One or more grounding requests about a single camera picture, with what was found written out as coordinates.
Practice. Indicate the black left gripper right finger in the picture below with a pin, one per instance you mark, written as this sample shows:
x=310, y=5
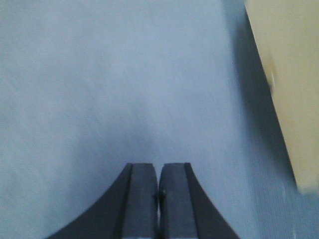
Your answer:
x=186, y=212

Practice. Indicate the brown cardboard carton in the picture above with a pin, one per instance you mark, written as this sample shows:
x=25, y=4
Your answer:
x=287, y=38

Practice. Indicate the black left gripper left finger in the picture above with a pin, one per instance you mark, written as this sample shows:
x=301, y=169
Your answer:
x=127, y=210

